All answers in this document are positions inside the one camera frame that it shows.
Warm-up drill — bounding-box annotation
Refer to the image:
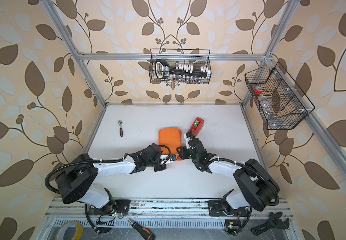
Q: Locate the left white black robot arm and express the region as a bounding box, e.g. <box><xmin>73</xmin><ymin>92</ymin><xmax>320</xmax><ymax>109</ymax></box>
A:
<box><xmin>44</xmin><ymin>144</ymin><xmax>177</xmax><ymax>235</ymax></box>

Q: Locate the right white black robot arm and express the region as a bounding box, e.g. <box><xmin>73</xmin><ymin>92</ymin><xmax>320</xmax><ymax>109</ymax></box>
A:
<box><xmin>177</xmin><ymin>131</ymin><xmax>280</xmax><ymax>236</ymax></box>

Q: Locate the orange black screwdriver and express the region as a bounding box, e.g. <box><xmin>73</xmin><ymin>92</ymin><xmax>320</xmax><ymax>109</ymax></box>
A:
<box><xmin>128</xmin><ymin>219</ymin><xmax>155</xmax><ymax>240</ymax></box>

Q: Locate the yellowish packing tape roll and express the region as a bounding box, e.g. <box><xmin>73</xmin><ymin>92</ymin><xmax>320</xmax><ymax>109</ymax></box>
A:
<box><xmin>55</xmin><ymin>221</ymin><xmax>84</xmax><ymax>240</ymax></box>

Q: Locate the red cap plastic bottle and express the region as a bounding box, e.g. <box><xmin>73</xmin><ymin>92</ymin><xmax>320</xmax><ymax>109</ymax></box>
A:
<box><xmin>254</xmin><ymin>86</ymin><xmax>276</xmax><ymax>117</ymax></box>

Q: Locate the black socket set holder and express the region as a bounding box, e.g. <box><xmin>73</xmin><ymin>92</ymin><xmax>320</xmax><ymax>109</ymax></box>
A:
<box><xmin>154</xmin><ymin>60</ymin><xmax>212</xmax><ymax>79</ymax></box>

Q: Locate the back black wire basket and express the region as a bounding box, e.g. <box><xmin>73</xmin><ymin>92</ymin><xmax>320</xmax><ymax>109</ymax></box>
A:
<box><xmin>148</xmin><ymin>48</ymin><xmax>212</xmax><ymax>85</ymax></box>

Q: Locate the red tape dispenser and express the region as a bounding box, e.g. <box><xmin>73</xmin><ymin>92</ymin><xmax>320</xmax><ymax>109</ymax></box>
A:
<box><xmin>188</xmin><ymin>117</ymin><xmax>205</xmax><ymax>137</ymax></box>

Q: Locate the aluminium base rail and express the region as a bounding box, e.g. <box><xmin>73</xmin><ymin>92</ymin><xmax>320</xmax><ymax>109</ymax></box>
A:
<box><xmin>44</xmin><ymin>197</ymin><xmax>294</xmax><ymax>219</ymax></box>

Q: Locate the black wire basket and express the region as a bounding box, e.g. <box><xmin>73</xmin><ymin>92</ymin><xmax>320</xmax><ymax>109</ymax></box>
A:
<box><xmin>148</xmin><ymin>48</ymin><xmax>212</xmax><ymax>85</ymax></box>
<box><xmin>245</xmin><ymin>62</ymin><xmax>315</xmax><ymax>130</ymax></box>

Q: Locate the right black wire basket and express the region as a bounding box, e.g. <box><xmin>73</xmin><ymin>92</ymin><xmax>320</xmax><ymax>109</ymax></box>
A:
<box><xmin>245</xmin><ymin>62</ymin><xmax>315</xmax><ymax>130</ymax></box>

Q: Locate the red handled ratchet wrench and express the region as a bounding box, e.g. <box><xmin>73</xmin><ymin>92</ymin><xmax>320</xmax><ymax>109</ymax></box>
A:
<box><xmin>118</xmin><ymin>120</ymin><xmax>123</xmax><ymax>137</ymax></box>

